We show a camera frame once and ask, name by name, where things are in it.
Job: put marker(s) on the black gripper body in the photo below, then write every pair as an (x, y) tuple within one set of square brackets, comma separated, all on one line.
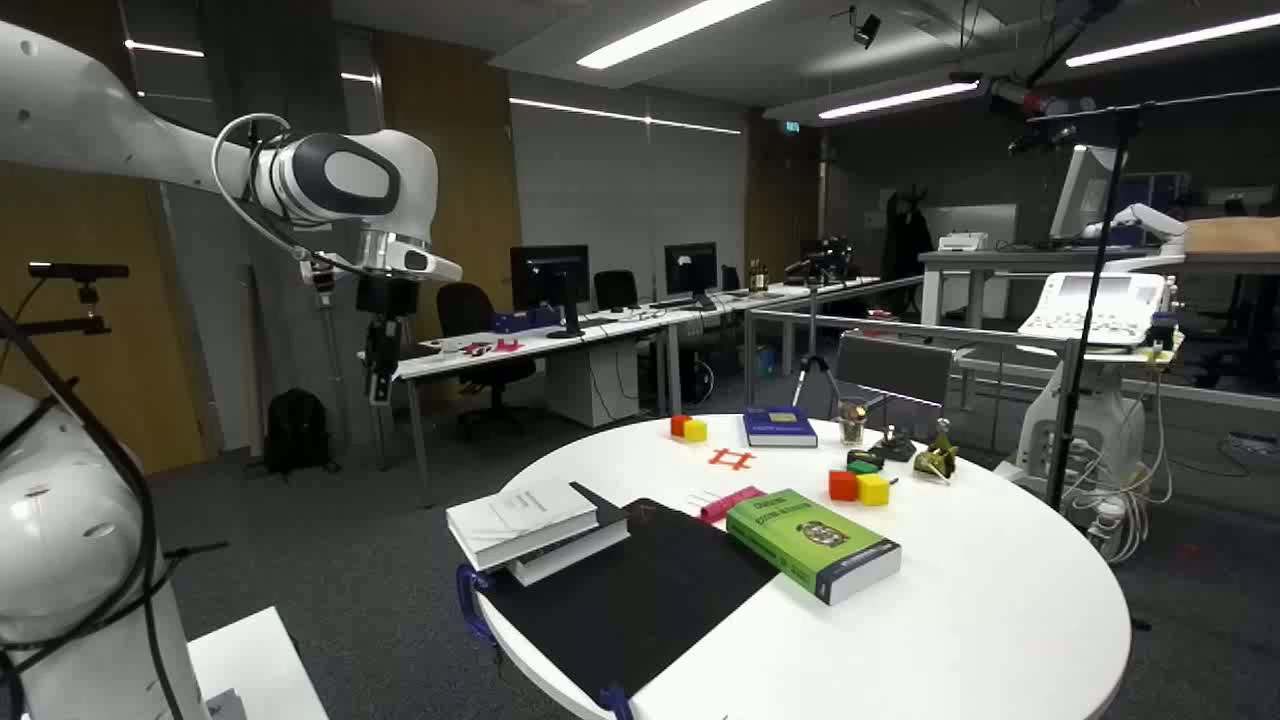
[(385, 296)]

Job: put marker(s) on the white robot base platform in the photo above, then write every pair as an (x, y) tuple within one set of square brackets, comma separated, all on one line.
[(252, 664)]

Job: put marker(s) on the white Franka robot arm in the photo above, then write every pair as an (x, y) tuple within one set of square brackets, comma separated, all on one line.
[(80, 123)]

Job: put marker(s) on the dark book with white pages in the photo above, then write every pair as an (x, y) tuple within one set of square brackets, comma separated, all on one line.
[(575, 552)]

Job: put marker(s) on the blue book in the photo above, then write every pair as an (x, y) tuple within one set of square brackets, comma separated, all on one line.
[(779, 424)]

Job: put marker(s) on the green book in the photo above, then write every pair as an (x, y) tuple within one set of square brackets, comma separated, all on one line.
[(807, 539)]

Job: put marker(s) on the black office chair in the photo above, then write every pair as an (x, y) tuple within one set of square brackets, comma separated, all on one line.
[(467, 312), (612, 290)]

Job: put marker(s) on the black backpack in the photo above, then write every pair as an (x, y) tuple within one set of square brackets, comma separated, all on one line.
[(299, 433)]

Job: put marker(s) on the long white office desk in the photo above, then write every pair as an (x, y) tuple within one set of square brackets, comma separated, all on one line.
[(535, 346)]

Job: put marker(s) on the black computer monitor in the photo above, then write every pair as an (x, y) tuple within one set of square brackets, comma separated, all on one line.
[(691, 270), (549, 279)]

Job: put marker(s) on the orange block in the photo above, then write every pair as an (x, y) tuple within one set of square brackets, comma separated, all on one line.
[(679, 424)]

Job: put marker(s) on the yellow block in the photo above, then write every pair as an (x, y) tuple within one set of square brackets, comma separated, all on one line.
[(699, 433), (875, 488)]

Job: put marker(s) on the pink flat block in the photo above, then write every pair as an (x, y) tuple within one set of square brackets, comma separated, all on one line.
[(726, 504)]

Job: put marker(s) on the ceiling light strip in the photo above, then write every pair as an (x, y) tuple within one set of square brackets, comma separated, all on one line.
[(1175, 40), (667, 35), (903, 98)]

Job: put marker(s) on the small cup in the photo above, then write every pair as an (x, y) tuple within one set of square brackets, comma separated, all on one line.
[(852, 424)]

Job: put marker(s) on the red block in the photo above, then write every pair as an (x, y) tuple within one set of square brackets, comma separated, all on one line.
[(841, 485)]

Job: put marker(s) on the green block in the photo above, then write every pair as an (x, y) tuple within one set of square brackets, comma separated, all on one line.
[(864, 463)]

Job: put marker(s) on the grey panel board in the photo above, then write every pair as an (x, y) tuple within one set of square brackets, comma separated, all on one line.
[(895, 371)]

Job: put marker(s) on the small dark object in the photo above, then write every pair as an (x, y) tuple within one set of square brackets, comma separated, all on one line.
[(890, 446)]

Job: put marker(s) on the grey metal railing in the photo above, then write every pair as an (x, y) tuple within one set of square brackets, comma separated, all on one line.
[(906, 326)]

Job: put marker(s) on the dark coat on stand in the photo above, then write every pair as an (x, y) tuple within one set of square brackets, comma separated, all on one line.
[(906, 246)]

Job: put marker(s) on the yellow and black toy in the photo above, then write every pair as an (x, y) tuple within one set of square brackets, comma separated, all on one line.
[(936, 463)]

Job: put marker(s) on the white medical cart machine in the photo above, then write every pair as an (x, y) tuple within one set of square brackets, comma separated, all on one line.
[(1095, 311)]

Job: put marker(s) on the cardboard box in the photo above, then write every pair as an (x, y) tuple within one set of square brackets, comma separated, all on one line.
[(1233, 237)]

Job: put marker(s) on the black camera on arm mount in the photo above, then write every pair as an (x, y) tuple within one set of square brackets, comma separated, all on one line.
[(80, 270)]

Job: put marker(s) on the small black camera tripod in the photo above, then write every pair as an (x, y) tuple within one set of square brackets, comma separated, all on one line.
[(814, 382)]

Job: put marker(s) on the tall black camera stand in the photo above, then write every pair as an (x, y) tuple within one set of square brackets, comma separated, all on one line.
[(1098, 266)]

